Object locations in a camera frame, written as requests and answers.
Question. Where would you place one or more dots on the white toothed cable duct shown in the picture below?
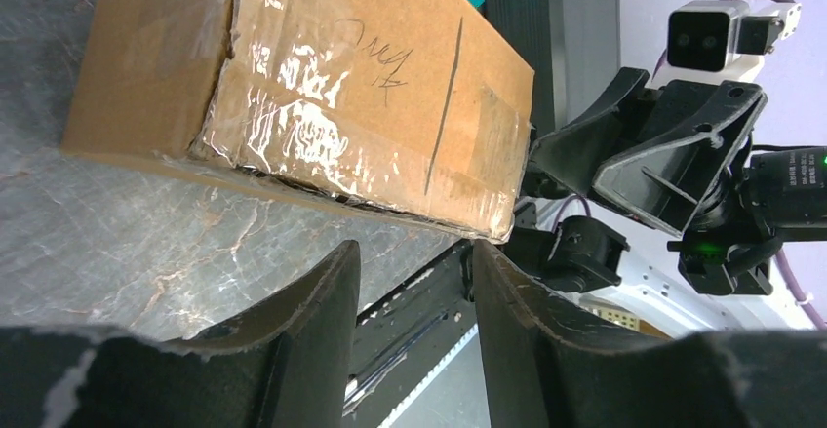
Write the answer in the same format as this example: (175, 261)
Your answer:
(423, 384)

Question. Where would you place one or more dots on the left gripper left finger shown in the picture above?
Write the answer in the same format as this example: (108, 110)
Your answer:
(281, 363)

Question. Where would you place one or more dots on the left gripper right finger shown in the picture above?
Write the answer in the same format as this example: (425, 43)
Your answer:
(549, 363)

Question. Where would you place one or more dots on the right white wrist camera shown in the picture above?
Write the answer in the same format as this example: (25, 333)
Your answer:
(711, 42)

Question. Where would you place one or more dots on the brown cardboard express box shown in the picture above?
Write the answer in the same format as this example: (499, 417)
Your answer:
(416, 111)

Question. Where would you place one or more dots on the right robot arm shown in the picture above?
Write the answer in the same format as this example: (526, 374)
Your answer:
(780, 197)

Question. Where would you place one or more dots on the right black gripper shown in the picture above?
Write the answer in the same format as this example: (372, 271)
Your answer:
(680, 178)

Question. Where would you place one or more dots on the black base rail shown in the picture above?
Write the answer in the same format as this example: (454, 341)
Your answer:
(401, 337)

